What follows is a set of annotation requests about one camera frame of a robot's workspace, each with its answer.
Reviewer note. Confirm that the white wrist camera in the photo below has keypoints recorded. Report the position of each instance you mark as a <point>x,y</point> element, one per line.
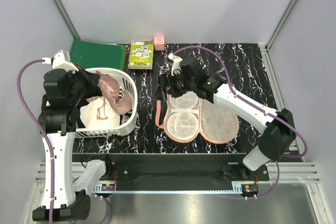
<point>61,60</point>
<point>176,69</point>

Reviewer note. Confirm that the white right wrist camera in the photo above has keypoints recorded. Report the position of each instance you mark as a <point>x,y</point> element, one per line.
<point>176,69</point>

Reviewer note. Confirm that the green cutting mat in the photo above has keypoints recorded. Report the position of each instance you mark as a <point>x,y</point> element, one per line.
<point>97,55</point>

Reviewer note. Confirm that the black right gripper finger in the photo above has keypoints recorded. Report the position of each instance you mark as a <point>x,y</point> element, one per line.
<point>164,82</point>
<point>160,94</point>

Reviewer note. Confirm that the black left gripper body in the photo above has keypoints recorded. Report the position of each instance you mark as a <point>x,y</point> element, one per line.
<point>80,86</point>

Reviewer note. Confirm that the white slotted cable duct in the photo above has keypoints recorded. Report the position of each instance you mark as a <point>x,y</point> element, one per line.
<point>104,188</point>

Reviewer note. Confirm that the white plastic laundry basket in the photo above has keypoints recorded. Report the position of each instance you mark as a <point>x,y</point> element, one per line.
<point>128,122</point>

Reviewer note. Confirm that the white bra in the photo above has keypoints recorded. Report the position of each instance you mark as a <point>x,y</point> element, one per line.
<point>98,114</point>

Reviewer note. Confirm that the small pink box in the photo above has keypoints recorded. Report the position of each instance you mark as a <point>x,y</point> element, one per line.
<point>159,43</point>

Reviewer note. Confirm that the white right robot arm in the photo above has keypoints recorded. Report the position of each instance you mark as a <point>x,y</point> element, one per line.
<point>276,127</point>

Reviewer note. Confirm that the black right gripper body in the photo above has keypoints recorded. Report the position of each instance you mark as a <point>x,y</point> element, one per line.
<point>179,85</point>

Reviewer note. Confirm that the pink mesh bra laundry bag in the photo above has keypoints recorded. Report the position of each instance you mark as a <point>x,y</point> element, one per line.
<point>189,116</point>

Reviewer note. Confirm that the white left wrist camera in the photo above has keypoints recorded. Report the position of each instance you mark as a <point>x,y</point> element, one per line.
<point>61,60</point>

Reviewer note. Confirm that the pink satin bra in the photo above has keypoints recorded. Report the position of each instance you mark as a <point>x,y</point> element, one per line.
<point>118,98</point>

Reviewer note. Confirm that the green card box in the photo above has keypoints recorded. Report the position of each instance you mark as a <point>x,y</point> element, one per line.
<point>141,55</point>

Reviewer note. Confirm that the black patterned table mat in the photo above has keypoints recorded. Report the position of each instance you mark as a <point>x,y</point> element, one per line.
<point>248,74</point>

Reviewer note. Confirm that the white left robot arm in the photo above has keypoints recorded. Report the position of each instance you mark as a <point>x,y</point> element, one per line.
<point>64,198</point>

